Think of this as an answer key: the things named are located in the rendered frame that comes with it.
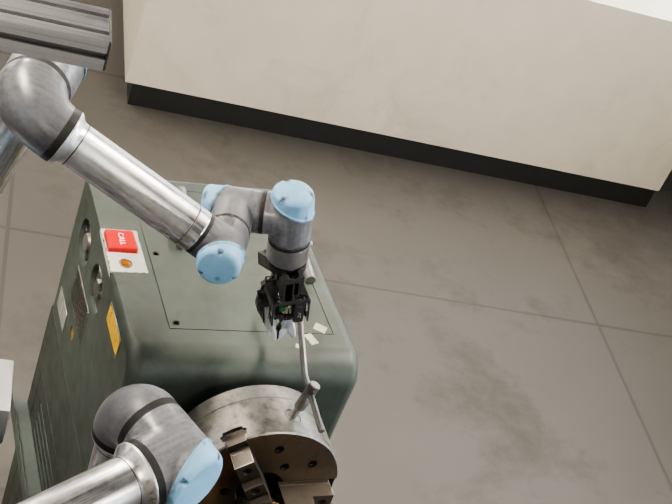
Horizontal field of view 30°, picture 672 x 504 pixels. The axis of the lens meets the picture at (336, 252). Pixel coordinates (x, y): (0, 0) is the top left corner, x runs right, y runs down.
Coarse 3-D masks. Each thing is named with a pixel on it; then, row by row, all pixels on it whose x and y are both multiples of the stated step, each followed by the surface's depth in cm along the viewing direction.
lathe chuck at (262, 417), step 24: (240, 408) 233; (264, 408) 233; (288, 408) 236; (216, 432) 230; (264, 432) 229; (288, 432) 230; (312, 432) 234; (264, 456) 233; (288, 456) 235; (312, 456) 237; (288, 480) 239
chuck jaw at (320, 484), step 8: (272, 480) 242; (280, 480) 239; (304, 480) 241; (312, 480) 241; (320, 480) 242; (328, 480) 242; (272, 488) 242; (280, 488) 238; (288, 488) 238; (296, 488) 239; (304, 488) 239; (312, 488) 240; (320, 488) 240; (328, 488) 241; (280, 496) 237; (288, 496) 237; (296, 496) 237; (304, 496) 238; (312, 496) 238; (320, 496) 239; (328, 496) 240
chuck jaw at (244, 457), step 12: (240, 432) 230; (228, 444) 228; (240, 444) 228; (240, 456) 228; (252, 456) 227; (240, 468) 226; (252, 468) 227; (240, 480) 229; (252, 480) 229; (264, 480) 233; (252, 492) 229; (264, 492) 230
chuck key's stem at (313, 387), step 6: (312, 384) 230; (318, 384) 231; (306, 390) 231; (312, 390) 230; (318, 390) 231; (300, 396) 232; (306, 396) 231; (300, 402) 232; (306, 402) 231; (294, 408) 233; (300, 408) 232; (294, 414) 233
